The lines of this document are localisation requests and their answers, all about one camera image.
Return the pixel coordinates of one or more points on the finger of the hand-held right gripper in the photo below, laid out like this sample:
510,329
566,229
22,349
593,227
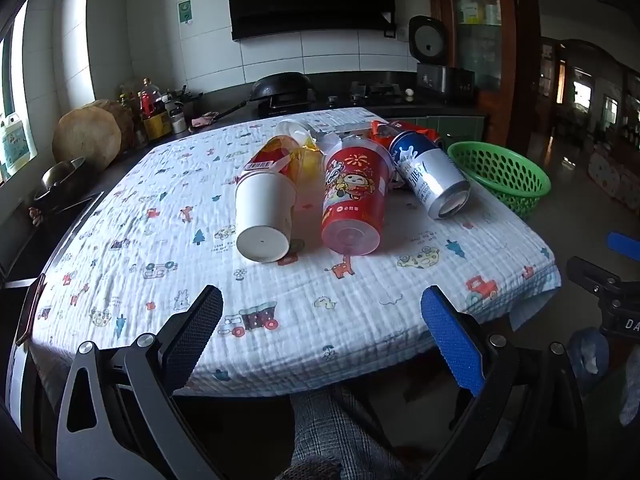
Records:
625,246
592,277

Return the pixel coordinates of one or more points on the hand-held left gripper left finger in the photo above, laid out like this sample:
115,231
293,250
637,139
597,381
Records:
197,330

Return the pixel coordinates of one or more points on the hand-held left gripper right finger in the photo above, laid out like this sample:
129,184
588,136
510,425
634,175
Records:
450,340

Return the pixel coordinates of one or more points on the white paper cup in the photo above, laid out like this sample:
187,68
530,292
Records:
265,210

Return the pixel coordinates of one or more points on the green plastic basket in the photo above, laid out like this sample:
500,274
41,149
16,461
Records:
500,170

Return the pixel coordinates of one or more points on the red plastic cup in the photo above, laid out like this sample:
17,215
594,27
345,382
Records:
352,200

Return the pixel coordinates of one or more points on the blue and white can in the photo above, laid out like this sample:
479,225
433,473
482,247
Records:
425,170

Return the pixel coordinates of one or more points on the orange label drink bottle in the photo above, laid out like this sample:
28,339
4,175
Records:
270,155

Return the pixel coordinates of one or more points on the yellow snack wrapper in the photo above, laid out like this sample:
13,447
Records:
311,165

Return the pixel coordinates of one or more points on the red drink can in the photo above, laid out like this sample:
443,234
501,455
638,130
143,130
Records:
420,132

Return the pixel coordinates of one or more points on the orange snack wrapper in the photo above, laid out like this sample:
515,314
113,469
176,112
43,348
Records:
381,132

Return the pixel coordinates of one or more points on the person's right hand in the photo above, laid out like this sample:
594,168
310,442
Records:
632,395

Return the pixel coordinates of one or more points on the dotted fabric storage box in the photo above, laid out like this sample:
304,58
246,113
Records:
610,175

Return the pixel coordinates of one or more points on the printed blanket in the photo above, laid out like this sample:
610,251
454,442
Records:
150,260

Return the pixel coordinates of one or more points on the grey plaid trouser leg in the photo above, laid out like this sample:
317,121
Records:
340,440

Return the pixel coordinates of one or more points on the green kitchen cabinet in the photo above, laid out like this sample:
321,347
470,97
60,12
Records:
450,127

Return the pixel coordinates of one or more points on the metal bowl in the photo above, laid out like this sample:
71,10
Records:
62,172

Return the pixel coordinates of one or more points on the yellow label jar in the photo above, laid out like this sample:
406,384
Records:
157,126

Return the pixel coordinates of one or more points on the white lidded jar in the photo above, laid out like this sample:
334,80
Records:
178,121

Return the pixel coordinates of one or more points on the pink cloth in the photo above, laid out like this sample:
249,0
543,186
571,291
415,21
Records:
204,120

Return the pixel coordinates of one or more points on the round wooden chopping block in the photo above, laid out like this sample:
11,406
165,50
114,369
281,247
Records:
87,140

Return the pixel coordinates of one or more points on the red liquid bottle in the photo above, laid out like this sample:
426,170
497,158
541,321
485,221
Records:
149,100

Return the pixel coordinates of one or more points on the wooden glass door cabinet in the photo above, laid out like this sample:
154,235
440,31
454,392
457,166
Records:
515,35

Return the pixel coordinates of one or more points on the black rice cooker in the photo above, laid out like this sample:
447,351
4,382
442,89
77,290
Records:
435,80

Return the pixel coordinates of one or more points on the black wok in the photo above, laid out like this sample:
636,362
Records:
280,85

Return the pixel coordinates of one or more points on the white printed carton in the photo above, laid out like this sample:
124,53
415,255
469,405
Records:
15,145

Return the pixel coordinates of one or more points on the black gas stove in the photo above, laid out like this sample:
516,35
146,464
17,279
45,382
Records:
375,91

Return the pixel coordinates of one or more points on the window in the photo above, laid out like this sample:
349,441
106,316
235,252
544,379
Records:
17,70

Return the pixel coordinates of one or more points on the black range hood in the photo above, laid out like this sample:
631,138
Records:
300,0

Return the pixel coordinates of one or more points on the wall socket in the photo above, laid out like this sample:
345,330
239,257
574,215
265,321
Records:
391,33

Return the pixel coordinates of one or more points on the green wall sticker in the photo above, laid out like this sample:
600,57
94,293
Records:
186,12

